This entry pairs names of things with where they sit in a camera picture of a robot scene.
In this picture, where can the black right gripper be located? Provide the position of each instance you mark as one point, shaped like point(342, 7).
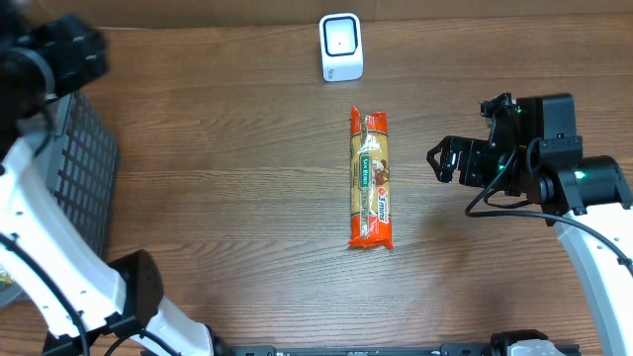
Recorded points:
point(461, 161)

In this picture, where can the orange spaghetti pack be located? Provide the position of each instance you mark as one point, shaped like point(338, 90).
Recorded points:
point(371, 220)

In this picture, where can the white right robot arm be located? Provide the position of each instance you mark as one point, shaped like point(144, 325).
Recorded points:
point(533, 166)

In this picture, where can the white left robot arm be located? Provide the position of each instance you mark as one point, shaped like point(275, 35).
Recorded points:
point(80, 296)

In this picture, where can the white barcode scanner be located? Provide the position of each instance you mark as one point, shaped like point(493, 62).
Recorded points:
point(341, 48)

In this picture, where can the grey plastic mesh basket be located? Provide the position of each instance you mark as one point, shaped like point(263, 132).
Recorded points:
point(79, 167)

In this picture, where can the brown cardboard backboard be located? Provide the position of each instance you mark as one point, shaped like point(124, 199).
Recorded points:
point(166, 14)

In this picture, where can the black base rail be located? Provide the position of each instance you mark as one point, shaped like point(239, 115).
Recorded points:
point(449, 349)

